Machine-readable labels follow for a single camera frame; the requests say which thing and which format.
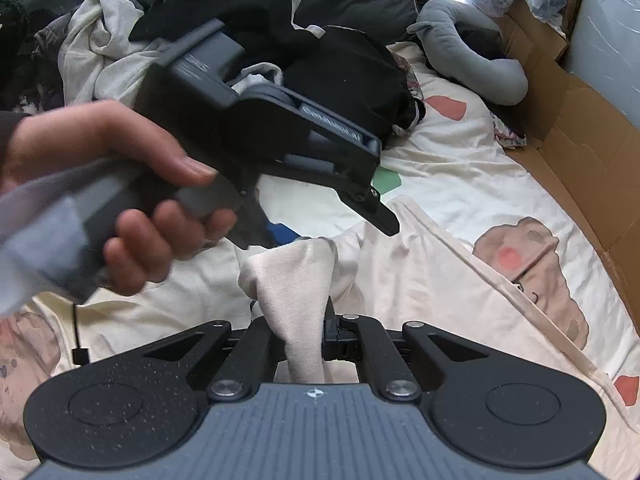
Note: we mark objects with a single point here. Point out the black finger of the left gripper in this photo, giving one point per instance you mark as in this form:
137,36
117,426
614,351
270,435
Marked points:
365,200
254,229

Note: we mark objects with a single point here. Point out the beige printed t-shirt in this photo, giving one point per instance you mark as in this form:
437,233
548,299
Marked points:
507,292

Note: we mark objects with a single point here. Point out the grey sofa cushion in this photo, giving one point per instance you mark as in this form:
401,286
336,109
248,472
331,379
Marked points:
604,52

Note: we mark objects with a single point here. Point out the grey elephant neck pillow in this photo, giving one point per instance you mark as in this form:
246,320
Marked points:
501,81

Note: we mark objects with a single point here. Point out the floral patterned cloth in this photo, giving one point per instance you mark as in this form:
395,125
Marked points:
505,136

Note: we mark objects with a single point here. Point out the white crumpled garment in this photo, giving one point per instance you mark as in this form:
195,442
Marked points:
97,60

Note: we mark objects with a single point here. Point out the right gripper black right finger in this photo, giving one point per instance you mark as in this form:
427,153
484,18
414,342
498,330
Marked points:
399,365

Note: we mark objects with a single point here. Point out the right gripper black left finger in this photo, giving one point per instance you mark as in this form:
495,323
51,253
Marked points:
219,362

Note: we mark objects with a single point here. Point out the cream cartoon bed sheet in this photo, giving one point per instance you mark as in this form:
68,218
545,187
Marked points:
451,167

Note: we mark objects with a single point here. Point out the person's left hand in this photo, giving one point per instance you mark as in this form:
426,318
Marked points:
143,248

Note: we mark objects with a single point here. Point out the black garment pile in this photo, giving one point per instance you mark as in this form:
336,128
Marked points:
340,68

